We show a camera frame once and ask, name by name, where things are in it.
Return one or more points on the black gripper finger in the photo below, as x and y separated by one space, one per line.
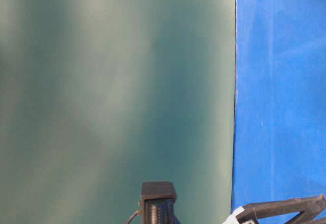
307 208

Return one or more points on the black white near gripper body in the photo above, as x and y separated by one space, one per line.
232 217

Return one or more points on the blue table cloth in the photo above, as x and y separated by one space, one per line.
279 143

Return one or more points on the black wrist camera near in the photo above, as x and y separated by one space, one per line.
157 202

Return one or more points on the thin black near cable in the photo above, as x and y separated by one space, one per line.
136 213

